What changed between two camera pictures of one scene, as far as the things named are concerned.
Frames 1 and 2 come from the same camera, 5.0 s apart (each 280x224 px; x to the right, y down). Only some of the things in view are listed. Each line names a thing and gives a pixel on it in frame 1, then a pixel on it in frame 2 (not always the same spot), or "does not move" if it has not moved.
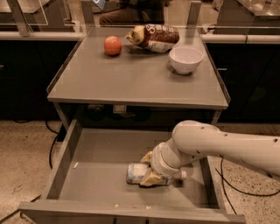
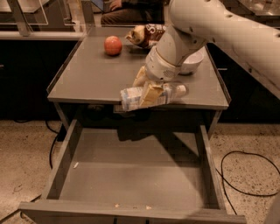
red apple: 112,45 does not move
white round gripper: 157,161 -> 159,69
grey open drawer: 87,184 does not move
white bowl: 185,59 does not move
